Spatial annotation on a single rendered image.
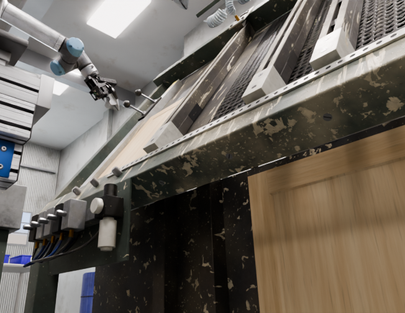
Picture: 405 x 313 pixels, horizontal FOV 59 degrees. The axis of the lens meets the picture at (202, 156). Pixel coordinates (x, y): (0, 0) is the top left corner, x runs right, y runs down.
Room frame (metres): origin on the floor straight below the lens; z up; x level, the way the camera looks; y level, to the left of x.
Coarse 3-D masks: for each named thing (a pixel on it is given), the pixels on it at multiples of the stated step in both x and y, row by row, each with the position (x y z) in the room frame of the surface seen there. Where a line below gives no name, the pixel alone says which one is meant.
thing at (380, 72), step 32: (352, 64) 0.56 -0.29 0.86; (384, 64) 0.50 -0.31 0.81; (288, 96) 0.66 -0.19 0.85; (320, 96) 0.58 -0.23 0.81; (352, 96) 0.57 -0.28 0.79; (384, 96) 0.55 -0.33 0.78; (224, 128) 0.77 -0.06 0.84; (256, 128) 0.70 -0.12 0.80; (288, 128) 0.67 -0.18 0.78; (320, 128) 0.65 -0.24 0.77; (352, 128) 0.62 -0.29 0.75; (160, 160) 0.93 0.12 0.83; (192, 160) 0.85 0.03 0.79; (224, 160) 0.81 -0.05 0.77; (256, 160) 0.78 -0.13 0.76; (96, 192) 1.14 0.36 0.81; (160, 192) 1.01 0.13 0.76
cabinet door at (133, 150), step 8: (176, 104) 1.43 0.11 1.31; (160, 112) 1.53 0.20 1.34; (168, 112) 1.44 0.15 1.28; (152, 120) 1.54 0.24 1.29; (160, 120) 1.43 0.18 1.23; (144, 128) 1.52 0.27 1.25; (152, 128) 1.43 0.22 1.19; (136, 136) 1.51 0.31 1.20; (144, 136) 1.42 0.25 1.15; (128, 144) 1.50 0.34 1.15; (136, 144) 1.41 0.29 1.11; (144, 144) 1.32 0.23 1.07; (128, 152) 1.40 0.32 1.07; (136, 152) 1.31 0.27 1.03; (144, 152) 1.23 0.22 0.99; (120, 160) 1.40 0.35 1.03; (128, 160) 1.31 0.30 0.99
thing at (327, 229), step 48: (384, 144) 0.74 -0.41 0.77; (288, 192) 0.92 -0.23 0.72; (336, 192) 0.83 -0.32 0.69; (384, 192) 0.76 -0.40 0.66; (288, 240) 0.94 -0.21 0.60; (336, 240) 0.85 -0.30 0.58; (384, 240) 0.78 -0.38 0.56; (288, 288) 0.95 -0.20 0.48; (336, 288) 0.86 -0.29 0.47; (384, 288) 0.79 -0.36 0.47
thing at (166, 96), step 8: (168, 88) 1.75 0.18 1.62; (176, 88) 1.75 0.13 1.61; (168, 96) 1.70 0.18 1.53; (160, 104) 1.66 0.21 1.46; (152, 112) 1.62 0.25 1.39; (144, 120) 1.59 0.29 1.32; (136, 128) 1.55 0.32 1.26; (128, 136) 1.52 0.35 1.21; (120, 144) 1.51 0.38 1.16; (112, 152) 1.49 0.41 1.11; (120, 152) 1.49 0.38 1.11; (104, 160) 1.48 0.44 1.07; (112, 160) 1.47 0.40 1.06; (104, 168) 1.44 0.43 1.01; (96, 176) 1.42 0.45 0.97
